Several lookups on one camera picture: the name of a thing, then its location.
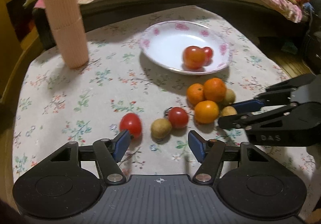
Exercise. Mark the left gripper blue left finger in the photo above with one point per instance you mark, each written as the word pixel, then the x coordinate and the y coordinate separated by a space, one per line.
pixel 120 144

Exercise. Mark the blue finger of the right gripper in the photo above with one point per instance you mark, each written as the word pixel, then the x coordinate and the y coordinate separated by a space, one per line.
pixel 248 106

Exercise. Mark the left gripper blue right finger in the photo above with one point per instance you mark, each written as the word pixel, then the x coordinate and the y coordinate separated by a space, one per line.
pixel 197 145

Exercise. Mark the brown longan fruit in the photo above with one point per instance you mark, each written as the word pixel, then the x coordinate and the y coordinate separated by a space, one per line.
pixel 229 98
pixel 228 111
pixel 160 128

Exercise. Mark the red cherry tomato with stem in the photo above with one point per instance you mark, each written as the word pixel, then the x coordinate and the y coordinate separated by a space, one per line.
pixel 178 117

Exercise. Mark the smooth orange mandarin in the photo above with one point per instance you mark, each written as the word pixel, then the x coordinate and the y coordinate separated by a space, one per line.
pixel 206 112

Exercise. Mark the small red cherry tomato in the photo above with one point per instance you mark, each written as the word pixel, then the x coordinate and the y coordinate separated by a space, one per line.
pixel 208 55

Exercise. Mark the large red tomato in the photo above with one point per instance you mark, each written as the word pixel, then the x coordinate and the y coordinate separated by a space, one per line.
pixel 194 57

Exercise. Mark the floral tablecloth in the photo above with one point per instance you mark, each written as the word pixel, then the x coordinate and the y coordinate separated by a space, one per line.
pixel 64 171

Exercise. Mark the white floral plate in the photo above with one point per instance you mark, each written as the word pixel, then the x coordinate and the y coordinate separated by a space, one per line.
pixel 164 43

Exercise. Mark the wooden bedside cabinet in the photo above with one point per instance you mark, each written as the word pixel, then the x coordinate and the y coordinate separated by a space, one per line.
pixel 12 25

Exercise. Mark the pink ribbed bottle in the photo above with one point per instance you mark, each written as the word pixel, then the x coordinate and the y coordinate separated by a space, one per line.
pixel 67 28

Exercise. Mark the dark bed frame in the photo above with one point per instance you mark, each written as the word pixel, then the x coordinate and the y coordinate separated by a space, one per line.
pixel 255 21

